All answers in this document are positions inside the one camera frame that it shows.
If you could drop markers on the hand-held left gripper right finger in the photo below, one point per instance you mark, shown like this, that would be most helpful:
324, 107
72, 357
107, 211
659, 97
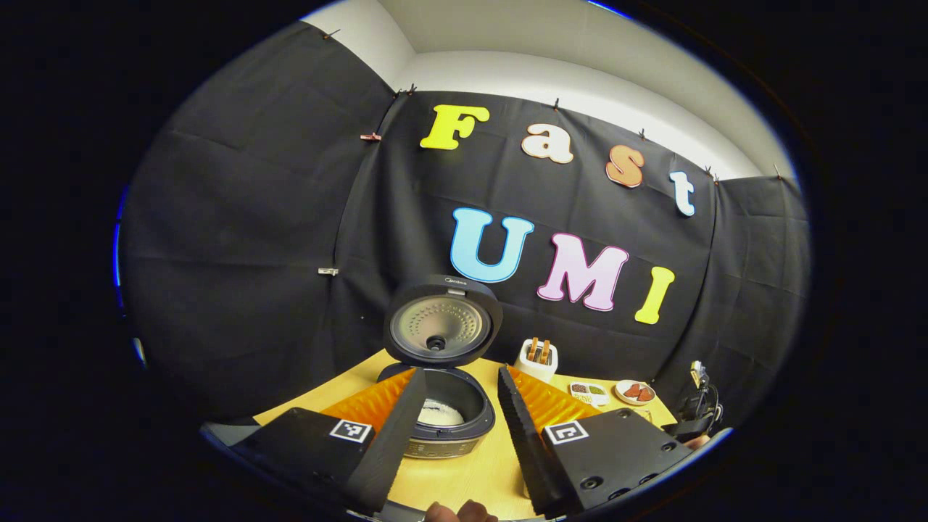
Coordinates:
522, 449

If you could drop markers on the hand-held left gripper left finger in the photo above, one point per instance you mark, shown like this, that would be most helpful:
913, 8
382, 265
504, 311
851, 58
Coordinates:
395, 442

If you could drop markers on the white rice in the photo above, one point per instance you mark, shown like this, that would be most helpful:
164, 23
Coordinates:
441, 413

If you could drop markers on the dark blue rice cooker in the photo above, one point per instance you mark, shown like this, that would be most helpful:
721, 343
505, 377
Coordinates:
442, 322

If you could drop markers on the red meat piece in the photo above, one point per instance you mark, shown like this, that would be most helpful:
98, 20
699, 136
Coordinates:
645, 394
632, 391

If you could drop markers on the white round plate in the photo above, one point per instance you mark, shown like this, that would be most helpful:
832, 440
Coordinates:
620, 395

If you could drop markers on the white toaster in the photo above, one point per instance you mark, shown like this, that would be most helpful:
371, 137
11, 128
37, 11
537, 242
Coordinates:
535, 371

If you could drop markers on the white divided dish with beans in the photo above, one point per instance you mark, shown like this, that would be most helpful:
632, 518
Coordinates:
589, 393

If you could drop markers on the toasted bread slice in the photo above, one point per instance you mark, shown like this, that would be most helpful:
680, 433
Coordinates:
533, 349
545, 352

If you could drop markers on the black backdrop cloth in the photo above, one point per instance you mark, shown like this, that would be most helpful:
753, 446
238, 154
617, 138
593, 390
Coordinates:
254, 217

